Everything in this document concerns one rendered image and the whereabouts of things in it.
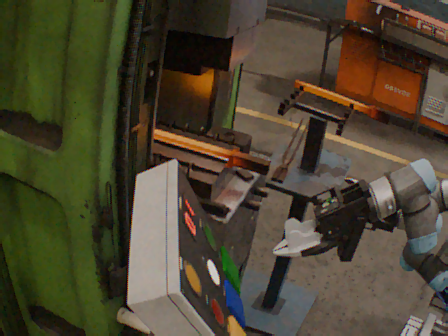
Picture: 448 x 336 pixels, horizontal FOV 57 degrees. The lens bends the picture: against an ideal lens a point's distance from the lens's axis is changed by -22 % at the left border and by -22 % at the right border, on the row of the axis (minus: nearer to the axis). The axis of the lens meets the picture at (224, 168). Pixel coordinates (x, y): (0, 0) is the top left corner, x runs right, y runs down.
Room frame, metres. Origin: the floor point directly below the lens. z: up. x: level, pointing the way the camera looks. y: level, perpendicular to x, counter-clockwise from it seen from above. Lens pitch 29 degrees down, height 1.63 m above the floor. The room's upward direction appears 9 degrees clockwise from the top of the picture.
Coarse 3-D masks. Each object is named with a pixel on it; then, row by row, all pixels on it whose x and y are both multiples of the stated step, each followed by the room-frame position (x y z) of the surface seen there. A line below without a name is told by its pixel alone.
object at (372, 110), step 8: (296, 80) 1.82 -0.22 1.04; (312, 88) 1.77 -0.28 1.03; (320, 88) 1.79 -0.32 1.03; (328, 96) 1.74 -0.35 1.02; (336, 96) 1.73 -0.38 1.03; (344, 104) 1.72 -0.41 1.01; (360, 104) 1.71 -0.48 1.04; (368, 112) 1.67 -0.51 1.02; (376, 112) 1.68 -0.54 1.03; (384, 112) 1.66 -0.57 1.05; (384, 120) 1.66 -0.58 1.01
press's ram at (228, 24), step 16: (176, 0) 1.06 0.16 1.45; (192, 0) 1.05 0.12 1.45; (208, 0) 1.04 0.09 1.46; (224, 0) 1.03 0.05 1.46; (240, 0) 1.08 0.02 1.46; (256, 0) 1.20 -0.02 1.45; (176, 16) 1.06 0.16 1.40; (192, 16) 1.05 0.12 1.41; (208, 16) 1.04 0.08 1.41; (224, 16) 1.03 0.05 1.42; (240, 16) 1.09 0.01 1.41; (256, 16) 1.22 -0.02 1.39; (192, 32) 1.05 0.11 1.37; (208, 32) 1.04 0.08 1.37; (224, 32) 1.02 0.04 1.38; (240, 32) 1.12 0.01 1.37
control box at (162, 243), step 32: (160, 192) 0.68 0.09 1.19; (192, 192) 0.76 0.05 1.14; (160, 224) 0.59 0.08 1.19; (160, 256) 0.52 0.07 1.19; (192, 256) 0.57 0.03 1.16; (128, 288) 0.46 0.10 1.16; (160, 288) 0.45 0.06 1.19; (192, 288) 0.49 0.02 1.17; (224, 288) 0.63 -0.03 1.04; (160, 320) 0.44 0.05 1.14; (192, 320) 0.44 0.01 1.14; (224, 320) 0.52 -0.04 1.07
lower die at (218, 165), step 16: (160, 128) 1.31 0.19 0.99; (160, 144) 1.22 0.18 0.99; (176, 144) 1.21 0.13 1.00; (224, 144) 1.27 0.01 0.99; (192, 160) 1.15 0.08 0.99; (208, 160) 1.17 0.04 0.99; (224, 160) 1.17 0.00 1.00; (192, 176) 1.09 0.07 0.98; (208, 176) 1.11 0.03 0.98; (224, 176) 1.16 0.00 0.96; (208, 192) 1.07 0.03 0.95
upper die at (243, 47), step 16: (176, 32) 1.11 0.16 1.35; (256, 32) 1.25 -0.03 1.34; (176, 48) 1.11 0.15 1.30; (192, 48) 1.10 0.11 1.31; (208, 48) 1.09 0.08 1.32; (224, 48) 1.08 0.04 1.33; (240, 48) 1.13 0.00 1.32; (192, 64) 1.10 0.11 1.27; (208, 64) 1.08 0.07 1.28; (224, 64) 1.07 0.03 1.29
